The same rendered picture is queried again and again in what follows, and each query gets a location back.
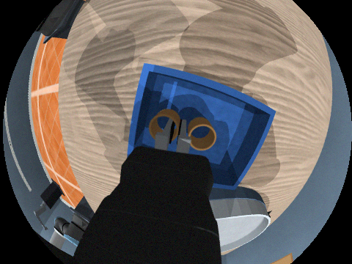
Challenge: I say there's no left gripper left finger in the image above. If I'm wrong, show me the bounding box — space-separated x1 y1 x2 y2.
153 119 178 152

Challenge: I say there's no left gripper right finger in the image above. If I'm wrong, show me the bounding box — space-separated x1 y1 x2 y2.
176 119 193 154

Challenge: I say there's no bronze bushing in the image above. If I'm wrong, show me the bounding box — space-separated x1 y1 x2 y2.
188 117 218 152
148 108 182 141

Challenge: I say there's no blue crate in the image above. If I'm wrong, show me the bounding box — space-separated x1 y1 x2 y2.
128 62 276 191

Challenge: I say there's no grey turntable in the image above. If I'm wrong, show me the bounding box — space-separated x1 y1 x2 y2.
208 185 272 255

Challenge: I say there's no wooden table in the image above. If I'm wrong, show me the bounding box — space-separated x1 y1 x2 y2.
59 0 334 249

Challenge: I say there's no black box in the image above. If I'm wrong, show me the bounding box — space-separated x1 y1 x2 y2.
40 183 65 210

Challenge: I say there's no grey jointed stand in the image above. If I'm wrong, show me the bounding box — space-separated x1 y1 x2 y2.
33 203 49 232

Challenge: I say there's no brown board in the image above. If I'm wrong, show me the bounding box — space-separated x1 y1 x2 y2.
274 252 294 264

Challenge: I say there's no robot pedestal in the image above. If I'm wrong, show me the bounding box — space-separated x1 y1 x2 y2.
37 0 86 45
73 196 96 221

